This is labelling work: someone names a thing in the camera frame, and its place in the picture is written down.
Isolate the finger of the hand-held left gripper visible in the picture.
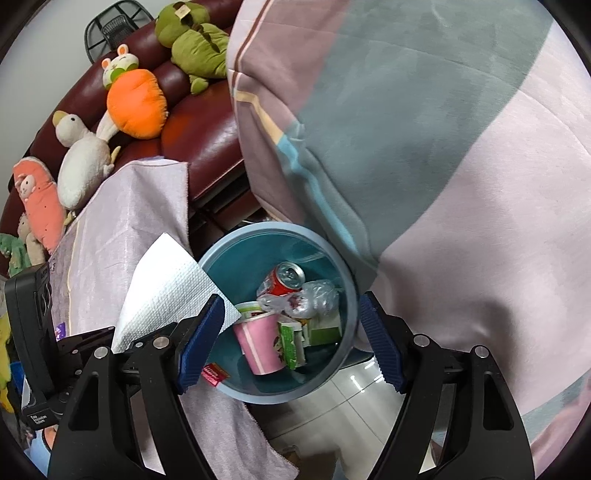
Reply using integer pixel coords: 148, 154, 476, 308
58, 327, 116, 365

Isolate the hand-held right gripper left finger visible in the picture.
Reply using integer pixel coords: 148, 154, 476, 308
48, 293, 227, 480

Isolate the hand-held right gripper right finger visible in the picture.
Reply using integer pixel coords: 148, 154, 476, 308
358, 291, 534, 480

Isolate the pink paper cup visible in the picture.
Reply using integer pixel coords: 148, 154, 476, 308
232, 310, 288, 376

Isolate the white bottle green label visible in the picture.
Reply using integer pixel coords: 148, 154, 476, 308
235, 301, 274, 320

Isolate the green carton box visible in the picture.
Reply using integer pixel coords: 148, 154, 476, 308
305, 311, 343, 348

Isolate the white paper towel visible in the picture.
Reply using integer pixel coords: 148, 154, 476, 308
112, 232, 243, 354

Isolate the clear plastic bag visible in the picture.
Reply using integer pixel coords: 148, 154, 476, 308
257, 280, 339, 320

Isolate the teal plastic bin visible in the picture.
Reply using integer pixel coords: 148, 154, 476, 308
198, 222, 360, 406

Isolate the green white printed carton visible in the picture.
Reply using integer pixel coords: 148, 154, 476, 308
276, 320, 309, 370

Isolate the red soda can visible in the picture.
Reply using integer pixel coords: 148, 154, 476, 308
256, 261, 306, 298

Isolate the person's left forearm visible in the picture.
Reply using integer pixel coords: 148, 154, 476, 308
25, 425, 63, 478

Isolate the pink red tag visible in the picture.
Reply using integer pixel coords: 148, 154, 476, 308
202, 364, 230, 386

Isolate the yellow plush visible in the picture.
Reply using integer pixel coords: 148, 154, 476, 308
0, 316, 14, 414

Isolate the light green dinosaur plush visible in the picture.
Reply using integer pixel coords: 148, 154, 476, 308
0, 233, 32, 279

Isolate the beige doll plush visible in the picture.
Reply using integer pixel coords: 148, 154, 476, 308
17, 213, 48, 267

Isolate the pink carrot bunny plush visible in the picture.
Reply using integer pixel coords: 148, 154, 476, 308
12, 157, 66, 256

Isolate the purple floral tablecloth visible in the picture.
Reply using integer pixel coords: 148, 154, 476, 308
46, 159, 301, 480

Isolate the white duck plush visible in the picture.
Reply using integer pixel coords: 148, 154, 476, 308
52, 112, 122, 210

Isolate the plaid pink grey blanket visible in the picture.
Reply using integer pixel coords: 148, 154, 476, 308
226, 0, 591, 480

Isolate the dark red leather sofa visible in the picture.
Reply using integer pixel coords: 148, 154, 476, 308
0, 0, 259, 241

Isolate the orange carrot bunny plush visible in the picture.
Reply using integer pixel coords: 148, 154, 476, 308
95, 45, 168, 141

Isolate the olive green dinosaur plush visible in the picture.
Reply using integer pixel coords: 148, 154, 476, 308
154, 1, 230, 96

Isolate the black mesh office chair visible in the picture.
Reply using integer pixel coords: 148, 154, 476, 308
84, 0, 155, 64

